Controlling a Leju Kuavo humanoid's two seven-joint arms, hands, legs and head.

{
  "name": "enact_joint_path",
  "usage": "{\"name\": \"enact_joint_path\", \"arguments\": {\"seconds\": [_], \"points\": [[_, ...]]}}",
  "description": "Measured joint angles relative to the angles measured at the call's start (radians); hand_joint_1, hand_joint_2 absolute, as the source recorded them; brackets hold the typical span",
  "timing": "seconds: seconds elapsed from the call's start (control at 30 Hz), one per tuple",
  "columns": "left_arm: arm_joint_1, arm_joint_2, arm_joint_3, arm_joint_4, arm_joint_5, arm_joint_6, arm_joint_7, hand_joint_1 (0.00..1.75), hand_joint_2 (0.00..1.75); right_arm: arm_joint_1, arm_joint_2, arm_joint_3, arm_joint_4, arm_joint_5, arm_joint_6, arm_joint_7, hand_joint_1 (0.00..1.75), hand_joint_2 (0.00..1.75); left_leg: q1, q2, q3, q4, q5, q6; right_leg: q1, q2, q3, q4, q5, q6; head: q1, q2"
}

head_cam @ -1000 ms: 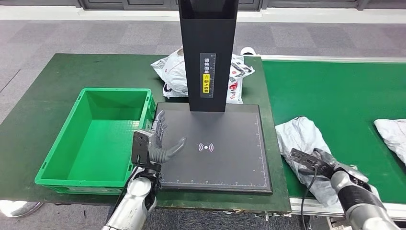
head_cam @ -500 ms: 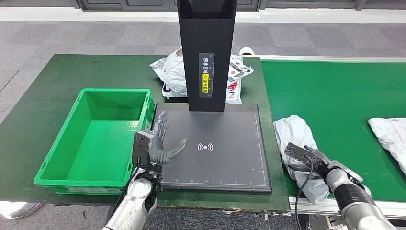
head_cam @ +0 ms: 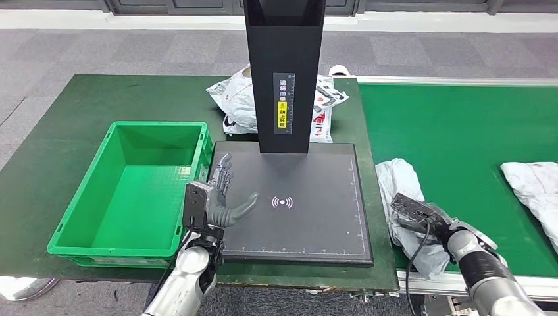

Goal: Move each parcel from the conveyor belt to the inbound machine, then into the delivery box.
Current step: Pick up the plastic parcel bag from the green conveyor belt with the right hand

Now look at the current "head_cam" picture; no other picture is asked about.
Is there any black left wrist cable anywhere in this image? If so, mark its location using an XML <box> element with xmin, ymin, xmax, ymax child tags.
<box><xmin>155</xmin><ymin>228</ymin><xmax>195</xmax><ymax>289</ymax></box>

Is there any green plastic crate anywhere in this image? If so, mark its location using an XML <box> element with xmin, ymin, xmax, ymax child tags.
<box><xmin>46</xmin><ymin>121</ymin><xmax>214</xmax><ymax>268</ymax></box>

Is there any green conveyor belt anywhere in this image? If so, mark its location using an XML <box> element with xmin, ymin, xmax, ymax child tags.
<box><xmin>358</xmin><ymin>84</ymin><xmax>558</xmax><ymax>278</ymax></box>

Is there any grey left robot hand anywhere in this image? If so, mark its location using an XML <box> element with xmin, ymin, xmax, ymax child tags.
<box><xmin>207</xmin><ymin>153</ymin><xmax>260</xmax><ymax>228</ymax></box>

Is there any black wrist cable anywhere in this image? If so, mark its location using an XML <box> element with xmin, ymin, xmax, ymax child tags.
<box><xmin>155</xmin><ymin>228</ymin><xmax>195</xmax><ymax>289</ymax></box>
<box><xmin>405</xmin><ymin>218</ymin><xmax>432</xmax><ymax>316</ymax></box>

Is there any white printed plastic bag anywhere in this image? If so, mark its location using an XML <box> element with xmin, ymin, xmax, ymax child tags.
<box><xmin>205</xmin><ymin>64</ymin><xmax>349</xmax><ymax>144</ymax></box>

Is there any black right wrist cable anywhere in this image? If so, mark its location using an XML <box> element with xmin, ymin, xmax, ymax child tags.
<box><xmin>405</xmin><ymin>218</ymin><xmax>432</xmax><ymax>316</ymax></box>

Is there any round metal floor base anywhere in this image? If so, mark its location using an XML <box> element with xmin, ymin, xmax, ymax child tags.
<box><xmin>0</xmin><ymin>276</ymin><xmax>60</xmax><ymax>302</ymax></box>

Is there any black inbound scanner machine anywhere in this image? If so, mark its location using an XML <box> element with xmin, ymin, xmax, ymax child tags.
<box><xmin>209</xmin><ymin>0</ymin><xmax>375</xmax><ymax>268</ymax></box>

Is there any grey plastic mailer parcel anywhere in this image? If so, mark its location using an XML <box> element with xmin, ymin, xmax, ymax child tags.
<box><xmin>374</xmin><ymin>157</ymin><xmax>509</xmax><ymax>281</ymax></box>
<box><xmin>499</xmin><ymin>161</ymin><xmax>558</xmax><ymax>254</ymax></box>

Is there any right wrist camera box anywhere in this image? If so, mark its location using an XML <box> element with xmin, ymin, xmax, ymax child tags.
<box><xmin>390</xmin><ymin>193</ymin><xmax>439</xmax><ymax>225</ymax></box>

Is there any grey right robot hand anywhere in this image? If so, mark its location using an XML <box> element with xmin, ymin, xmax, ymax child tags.
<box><xmin>392</xmin><ymin>208</ymin><xmax>457</xmax><ymax>241</ymax></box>

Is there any black yellow ruler label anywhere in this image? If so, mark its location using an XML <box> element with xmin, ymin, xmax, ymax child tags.
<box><xmin>272</xmin><ymin>72</ymin><xmax>296</xmax><ymax>135</ymax></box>

